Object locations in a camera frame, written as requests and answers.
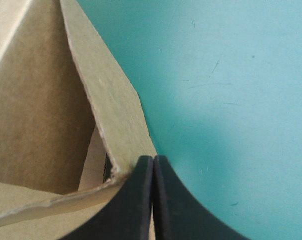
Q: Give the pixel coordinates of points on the brown cardboard box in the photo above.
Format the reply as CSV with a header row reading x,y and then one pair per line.
x,y
51,120

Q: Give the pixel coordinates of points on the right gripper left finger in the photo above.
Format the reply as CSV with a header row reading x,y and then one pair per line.
x,y
125,212

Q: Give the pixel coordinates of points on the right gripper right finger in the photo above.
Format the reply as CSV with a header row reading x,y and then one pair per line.
x,y
185,215

